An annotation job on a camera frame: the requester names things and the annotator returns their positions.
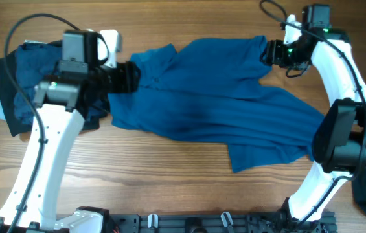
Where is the blue polo shirt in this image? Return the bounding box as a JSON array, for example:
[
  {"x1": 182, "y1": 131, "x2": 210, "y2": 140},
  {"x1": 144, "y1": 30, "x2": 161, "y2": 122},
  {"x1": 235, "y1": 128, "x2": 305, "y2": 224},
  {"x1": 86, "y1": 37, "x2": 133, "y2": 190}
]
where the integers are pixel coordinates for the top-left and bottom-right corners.
[{"x1": 108, "y1": 36, "x2": 323, "y2": 172}]

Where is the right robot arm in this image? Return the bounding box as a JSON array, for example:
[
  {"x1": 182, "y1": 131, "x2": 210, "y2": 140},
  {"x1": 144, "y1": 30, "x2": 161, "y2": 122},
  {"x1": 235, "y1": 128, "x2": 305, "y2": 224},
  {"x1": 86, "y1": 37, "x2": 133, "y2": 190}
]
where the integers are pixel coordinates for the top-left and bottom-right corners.
[{"x1": 261, "y1": 4, "x2": 366, "y2": 232}]

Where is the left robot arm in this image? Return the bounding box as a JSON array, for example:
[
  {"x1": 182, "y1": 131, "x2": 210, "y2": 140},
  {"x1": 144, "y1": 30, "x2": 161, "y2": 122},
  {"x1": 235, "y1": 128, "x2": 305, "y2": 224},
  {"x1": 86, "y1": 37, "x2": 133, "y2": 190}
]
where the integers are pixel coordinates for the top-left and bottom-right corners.
[{"x1": 0, "y1": 30, "x2": 140, "y2": 232}]

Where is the folded navy blue garment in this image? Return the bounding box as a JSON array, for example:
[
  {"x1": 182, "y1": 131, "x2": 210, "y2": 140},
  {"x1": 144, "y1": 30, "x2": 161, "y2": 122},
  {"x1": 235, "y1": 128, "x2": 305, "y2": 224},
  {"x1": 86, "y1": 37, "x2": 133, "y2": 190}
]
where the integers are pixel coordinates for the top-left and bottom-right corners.
[{"x1": 14, "y1": 43, "x2": 107, "y2": 125}]

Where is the folded black garment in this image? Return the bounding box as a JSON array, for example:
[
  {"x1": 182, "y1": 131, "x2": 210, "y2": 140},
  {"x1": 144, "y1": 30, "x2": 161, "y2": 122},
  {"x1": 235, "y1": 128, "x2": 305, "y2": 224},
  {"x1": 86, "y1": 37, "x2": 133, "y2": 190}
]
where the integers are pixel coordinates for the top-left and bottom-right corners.
[{"x1": 0, "y1": 40, "x2": 100, "y2": 137}]

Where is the right black cable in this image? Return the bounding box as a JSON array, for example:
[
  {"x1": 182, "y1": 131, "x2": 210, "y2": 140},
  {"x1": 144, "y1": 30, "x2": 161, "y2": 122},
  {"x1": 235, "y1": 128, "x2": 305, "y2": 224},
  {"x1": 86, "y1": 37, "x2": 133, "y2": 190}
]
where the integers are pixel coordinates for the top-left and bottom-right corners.
[{"x1": 259, "y1": 0, "x2": 366, "y2": 227}]

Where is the black cable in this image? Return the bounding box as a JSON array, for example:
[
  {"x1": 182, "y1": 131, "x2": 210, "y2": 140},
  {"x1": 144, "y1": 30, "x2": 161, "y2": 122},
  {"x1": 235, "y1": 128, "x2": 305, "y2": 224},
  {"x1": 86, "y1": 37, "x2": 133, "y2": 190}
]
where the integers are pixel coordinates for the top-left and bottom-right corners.
[
  {"x1": 259, "y1": 0, "x2": 366, "y2": 227},
  {"x1": 3, "y1": 12, "x2": 111, "y2": 233}
]

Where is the left black cable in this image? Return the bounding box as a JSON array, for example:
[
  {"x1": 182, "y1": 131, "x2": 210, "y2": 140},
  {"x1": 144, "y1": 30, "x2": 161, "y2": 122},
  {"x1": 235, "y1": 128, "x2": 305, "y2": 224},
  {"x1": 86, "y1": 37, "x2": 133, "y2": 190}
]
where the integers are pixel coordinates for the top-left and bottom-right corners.
[{"x1": 3, "y1": 12, "x2": 111, "y2": 233}]

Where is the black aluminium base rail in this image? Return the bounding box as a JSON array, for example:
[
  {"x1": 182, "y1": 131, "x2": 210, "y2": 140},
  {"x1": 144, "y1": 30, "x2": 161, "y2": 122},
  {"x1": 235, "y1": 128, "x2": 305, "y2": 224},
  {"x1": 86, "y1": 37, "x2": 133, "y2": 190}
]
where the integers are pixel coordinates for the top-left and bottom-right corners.
[{"x1": 111, "y1": 212, "x2": 338, "y2": 233}]

